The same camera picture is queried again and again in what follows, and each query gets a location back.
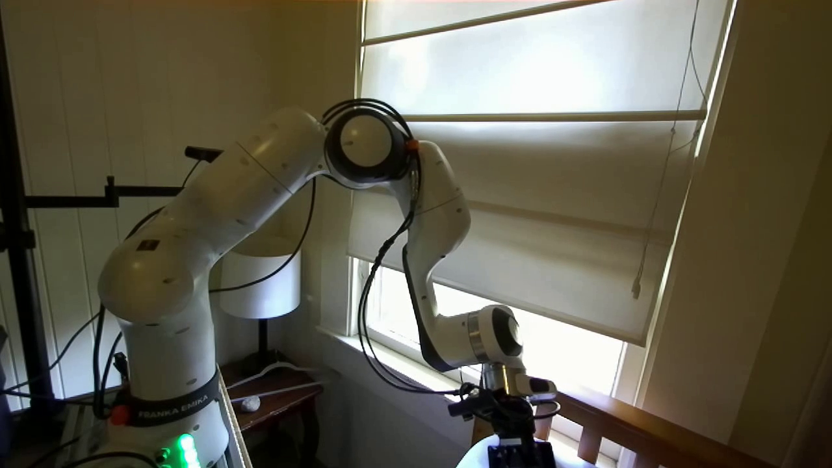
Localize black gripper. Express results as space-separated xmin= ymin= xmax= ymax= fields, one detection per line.
xmin=467 ymin=387 xmax=547 ymax=446

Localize Andersen's Fairy Tales book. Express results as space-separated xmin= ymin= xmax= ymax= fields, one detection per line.
xmin=484 ymin=434 xmax=559 ymax=468

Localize brown wooden side table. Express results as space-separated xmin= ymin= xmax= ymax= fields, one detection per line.
xmin=221 ymin=348 xmax=325 ymax=468

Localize cream roman window blind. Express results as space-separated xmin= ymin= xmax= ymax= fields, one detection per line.
xmin=350 ymin=0 xmax=737 ymax=348

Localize white shade table lamp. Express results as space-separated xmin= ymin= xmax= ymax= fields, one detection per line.
xmin=212 ymin=247 xmax=304 ymax=359

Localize green status light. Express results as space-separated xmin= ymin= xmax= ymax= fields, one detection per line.
xmin=157 ymin=431 xmax=207 ymax=468

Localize black stand pole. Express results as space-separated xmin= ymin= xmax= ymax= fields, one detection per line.
xmin=0 ymin=15 xmax=58 ymax=439

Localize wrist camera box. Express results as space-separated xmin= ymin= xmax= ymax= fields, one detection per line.
xmin=523 ymin=377 xmax=563 ymax=411

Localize white window frame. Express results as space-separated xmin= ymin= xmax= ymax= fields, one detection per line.
xmin=344 ymin=252 xmax=630 ymax=418

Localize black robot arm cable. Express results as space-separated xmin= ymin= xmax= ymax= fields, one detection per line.
xmin=207 ymin=97 xmax=476 ymax=400

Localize thin blind pull cord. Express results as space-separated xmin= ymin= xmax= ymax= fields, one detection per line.
xmin=630 ymin=0 xmax=707 ymax=303

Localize black camera on mount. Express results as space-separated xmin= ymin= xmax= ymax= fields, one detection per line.
xmin=25 ymin=144 xmax=227 ymax=210

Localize black base cable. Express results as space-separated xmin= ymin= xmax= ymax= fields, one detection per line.
xmin=0 ymin=296 xmax=125 ymax=421

